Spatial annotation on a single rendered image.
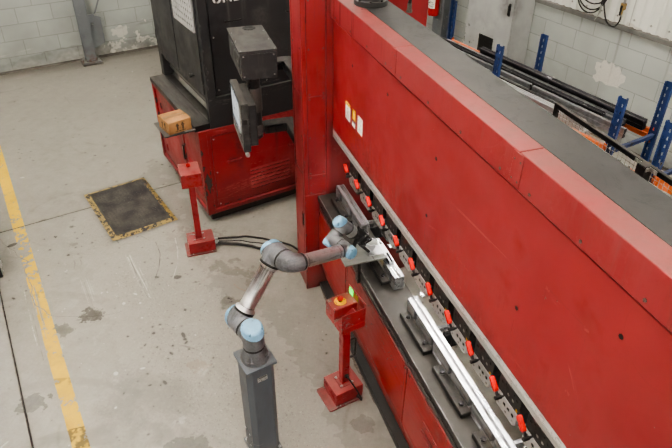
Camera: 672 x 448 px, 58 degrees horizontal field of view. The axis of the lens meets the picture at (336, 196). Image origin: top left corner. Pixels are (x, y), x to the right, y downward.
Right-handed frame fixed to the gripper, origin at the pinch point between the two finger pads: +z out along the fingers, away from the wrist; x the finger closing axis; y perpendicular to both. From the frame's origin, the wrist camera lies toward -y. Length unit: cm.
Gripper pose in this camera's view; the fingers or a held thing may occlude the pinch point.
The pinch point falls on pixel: (369, 250)
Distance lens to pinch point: 368.6
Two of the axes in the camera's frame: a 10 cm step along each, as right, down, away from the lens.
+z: 6.0, 5.1, 6.1
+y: 7.2, -6.8, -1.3
